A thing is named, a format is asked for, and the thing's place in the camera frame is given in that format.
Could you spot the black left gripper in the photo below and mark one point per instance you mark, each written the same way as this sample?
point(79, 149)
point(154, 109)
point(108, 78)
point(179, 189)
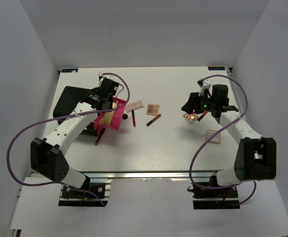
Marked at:
point(95, 91)

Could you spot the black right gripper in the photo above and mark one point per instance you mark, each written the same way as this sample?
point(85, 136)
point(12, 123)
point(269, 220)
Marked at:
point(192, 103)

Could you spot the large beige cream tube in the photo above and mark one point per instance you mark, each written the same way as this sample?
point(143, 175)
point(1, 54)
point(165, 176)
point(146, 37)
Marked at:
point(107, 118)

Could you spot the pink drawer tray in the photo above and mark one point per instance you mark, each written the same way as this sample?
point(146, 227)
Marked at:
point(116, 121)

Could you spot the pink rectangular compact case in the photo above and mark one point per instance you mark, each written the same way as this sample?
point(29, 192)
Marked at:
point(134, 106)

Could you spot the four-shade eyeshadow palette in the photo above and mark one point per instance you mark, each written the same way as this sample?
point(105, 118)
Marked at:
point(152, 109)

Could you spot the clear square pink-rimmed case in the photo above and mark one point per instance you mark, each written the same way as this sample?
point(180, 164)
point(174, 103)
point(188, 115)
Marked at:
point(215, 139)

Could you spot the clear multicolour eyeshadow palette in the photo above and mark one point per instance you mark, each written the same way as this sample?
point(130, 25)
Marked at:
point(190, 118)

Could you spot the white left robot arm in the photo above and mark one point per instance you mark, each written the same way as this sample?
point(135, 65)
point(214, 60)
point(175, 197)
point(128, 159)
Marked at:
point(48, 153)

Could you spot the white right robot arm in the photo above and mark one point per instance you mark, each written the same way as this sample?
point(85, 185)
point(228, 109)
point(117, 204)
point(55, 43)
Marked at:
point(256, 155)

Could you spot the bright red lip gloss tube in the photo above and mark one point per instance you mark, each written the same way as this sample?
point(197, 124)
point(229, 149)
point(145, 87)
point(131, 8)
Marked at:
point(203, 115)

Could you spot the black drawer organizer box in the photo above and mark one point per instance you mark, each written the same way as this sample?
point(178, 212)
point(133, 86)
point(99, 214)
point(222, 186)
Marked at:
point(69, 99)

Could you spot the red lip gloss under tray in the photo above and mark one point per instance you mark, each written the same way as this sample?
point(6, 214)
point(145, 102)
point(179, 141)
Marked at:
point(100, 136)

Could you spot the orange lip gloss black cap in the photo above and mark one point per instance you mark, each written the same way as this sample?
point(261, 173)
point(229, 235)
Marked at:
point(153, 120)

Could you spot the dark red lip gloss tube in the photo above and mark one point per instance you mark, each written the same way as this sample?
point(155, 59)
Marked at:
point(133, 118)

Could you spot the blue logo sticker right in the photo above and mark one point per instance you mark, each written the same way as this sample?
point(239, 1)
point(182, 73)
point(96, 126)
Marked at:
point(216, 68)

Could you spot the blue logo sticker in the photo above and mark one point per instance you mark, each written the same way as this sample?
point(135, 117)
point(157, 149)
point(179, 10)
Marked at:
point(71, 70)
point(216, 68)

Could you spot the blue logo sticker left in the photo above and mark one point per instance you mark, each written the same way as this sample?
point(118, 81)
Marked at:
point(71, 70)

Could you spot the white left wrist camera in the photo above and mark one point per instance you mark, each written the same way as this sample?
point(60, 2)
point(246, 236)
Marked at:
point(102, 77)

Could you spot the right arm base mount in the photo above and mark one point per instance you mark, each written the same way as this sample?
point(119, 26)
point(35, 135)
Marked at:
point(207, 199)

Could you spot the aluminium table edge rail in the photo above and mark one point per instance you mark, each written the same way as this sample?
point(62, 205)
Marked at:
point(140, 174)

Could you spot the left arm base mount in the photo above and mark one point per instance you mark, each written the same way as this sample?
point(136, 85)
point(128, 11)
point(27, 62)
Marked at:
point(98, 195)

